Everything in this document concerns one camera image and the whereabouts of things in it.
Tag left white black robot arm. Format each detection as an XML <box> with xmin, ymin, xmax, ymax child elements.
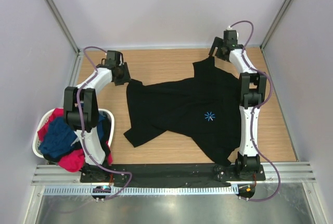
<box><xmin>63</xmin><ymin>48</ymin><xmax>131</xmax><ymax>182</ymax></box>

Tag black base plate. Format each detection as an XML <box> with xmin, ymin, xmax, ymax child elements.
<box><xmin>80</xmin><ymin>164</ymin><xmax>266</xmax><ymax>188</ymax></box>

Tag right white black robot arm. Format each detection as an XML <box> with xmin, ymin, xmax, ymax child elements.
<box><xmin>209</xmin><ymin>27</ymin><xmax>267</xmax><ymax>181</ymax></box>

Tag white laundry basket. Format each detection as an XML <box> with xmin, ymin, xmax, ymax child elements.
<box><xmin>32</xmin><ymin>108</ymin><xmax>115</xmax><ymax>158</ymax></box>

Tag aluminium frame post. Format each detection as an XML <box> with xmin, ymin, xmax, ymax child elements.
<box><xmin>260</xmin><ymin>0</ymin><xmax>293</xmax><ymax>52</ymax></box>
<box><xmin>44</xmin><ymin>0</ymin><xmax>80</xmax><ymax>55</ymax></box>

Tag left aluminium frame post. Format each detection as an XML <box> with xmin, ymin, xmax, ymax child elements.
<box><xmin>44</xmin><ymin>0</ymin><xmax>80</xmax><ymax>55</ymax></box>

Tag right aluminium frame post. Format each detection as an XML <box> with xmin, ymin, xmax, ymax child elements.
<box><xmin>260</xmin><ymin>0</ymin><xmax>293</xmax><ymax>52</ymax></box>

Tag black t shirt blue logo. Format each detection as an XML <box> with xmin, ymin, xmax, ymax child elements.
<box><xmin>124</xmin><ymin>56</ymin><xmax>241</xmax><ymax>167</ymax></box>

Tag pink t shirt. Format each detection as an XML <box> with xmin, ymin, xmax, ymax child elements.
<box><xmin>43</xmin><ymin>114</ymin><xmax>112</xmax><ymax>172</ymax></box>

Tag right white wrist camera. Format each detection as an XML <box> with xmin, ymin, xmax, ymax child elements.
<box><xmin>226</xmin><ymin>26</ymin><xmax>239</xmax><ymax>39</ymax></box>

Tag slotted cable duct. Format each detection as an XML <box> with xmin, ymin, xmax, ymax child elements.
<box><xmin>43</xmin><ymin>184</ymin><xmax>238</xmax><ymax>196</ymax></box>

